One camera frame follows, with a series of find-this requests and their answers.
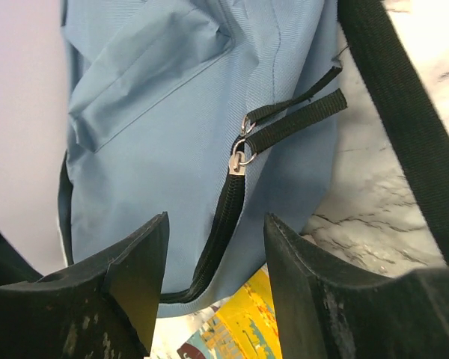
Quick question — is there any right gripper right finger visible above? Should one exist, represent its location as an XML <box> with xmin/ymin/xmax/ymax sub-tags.
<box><xmin>264</xmin><ymin>214</ymin><xmax>449</xmax><ymax>358</ymax></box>

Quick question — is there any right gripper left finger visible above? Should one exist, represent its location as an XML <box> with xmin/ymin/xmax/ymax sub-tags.
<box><xmin>0</xmin><ymin>213</ymin><xmax>169</xmax><ymax>358</ymax></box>

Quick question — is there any blue backpack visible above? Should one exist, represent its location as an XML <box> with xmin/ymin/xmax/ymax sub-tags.
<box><xmin>58</xmin><ymin>1</ymin><xmax>449</xmax><ymax>318</ymax></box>

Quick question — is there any yellow Brideshead Revisited book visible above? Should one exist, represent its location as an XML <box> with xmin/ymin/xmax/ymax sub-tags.
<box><xmin>149</xmin><ymin>267</ymin><xmax>284</xmax><ymax>359</ymax></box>

